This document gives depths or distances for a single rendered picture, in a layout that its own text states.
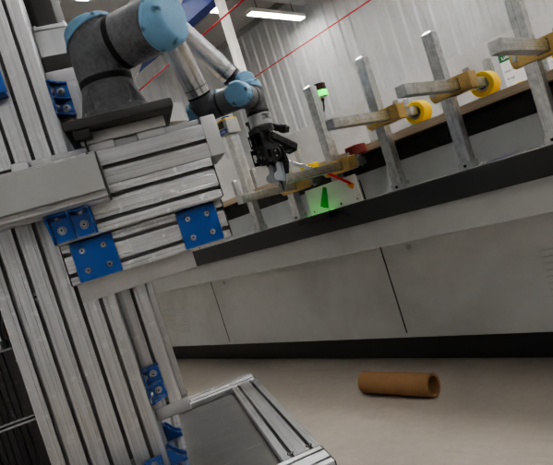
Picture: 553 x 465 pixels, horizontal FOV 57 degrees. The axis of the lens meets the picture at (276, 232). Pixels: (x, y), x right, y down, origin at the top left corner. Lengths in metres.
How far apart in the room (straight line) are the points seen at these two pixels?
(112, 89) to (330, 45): 9.66
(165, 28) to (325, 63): 9.71
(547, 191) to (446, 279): 0.60
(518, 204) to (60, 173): 1.22
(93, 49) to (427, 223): 1.14
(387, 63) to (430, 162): 8.12
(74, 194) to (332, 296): 1.61
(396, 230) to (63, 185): 1.18
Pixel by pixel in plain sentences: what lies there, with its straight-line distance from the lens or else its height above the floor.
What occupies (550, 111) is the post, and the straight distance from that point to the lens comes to 1.55.
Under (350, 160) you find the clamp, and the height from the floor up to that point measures 0.85.
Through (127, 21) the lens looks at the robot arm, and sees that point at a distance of 1.17.
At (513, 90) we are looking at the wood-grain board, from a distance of 1.76.
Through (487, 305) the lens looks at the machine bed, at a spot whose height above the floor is 0.21.
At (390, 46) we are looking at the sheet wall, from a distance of 10.00.
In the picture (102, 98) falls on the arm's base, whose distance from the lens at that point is 1.17.
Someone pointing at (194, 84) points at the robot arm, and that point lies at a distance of 1.62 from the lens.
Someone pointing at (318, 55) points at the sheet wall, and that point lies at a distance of 10.95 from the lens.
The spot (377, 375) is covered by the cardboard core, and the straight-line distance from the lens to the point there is 1.98.
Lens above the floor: 0.73
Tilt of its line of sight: 1 degrees down
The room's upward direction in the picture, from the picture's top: 18 degrees counter-clockwise
